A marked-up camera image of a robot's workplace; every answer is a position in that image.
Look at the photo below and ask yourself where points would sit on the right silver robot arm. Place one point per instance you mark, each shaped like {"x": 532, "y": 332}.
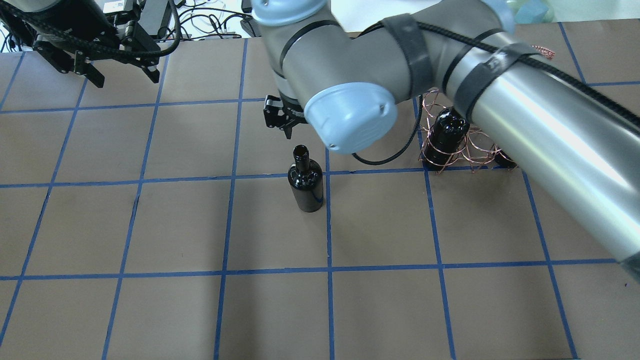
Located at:
{"x": 582, "y": 147}

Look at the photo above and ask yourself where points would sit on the copper wire wine rack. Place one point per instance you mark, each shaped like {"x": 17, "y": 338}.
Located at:
{"x": 469, "y": 151}

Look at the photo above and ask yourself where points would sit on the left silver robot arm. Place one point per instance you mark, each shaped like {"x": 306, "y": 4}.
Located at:
{"x": 17, "y": 12}

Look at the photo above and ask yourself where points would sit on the dark wine bottle rack inner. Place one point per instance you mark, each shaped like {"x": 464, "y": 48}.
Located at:
{"x": 446, "y": 136}

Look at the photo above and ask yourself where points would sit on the dark wine bottle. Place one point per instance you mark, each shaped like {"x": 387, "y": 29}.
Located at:
{"x": 305, "y": 177}

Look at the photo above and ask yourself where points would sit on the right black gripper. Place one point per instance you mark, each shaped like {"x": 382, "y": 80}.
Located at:
{"x": 281, "y": 115}

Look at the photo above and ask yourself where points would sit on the dark wine bottle rack end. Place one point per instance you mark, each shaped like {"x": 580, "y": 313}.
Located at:
{"x": 503, "y": 160}

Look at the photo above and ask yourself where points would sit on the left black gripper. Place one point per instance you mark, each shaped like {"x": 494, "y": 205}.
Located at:
{"x": 64, "y": 56}

